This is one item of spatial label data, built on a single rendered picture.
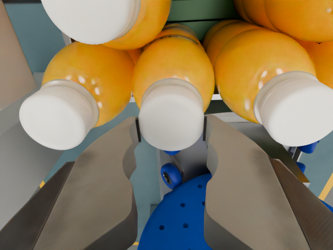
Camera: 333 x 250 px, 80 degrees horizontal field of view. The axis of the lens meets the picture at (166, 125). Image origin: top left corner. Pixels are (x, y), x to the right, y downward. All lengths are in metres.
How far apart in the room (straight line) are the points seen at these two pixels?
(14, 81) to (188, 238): 0.25
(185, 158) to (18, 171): 0.70
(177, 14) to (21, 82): 0.20
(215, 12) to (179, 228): 0.28
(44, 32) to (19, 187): 0.85
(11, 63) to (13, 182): 0.72
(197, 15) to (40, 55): 1.25
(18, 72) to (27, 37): 1.24
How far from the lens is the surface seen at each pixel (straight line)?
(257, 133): 0.32
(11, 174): 0.91
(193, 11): 0.31
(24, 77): 0.25
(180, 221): 0.29
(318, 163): 1.98
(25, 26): 1.46
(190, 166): 0.38
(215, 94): 0.25
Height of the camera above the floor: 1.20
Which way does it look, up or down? 58 degrees down
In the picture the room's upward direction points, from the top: 176 degrees counter-clockwise
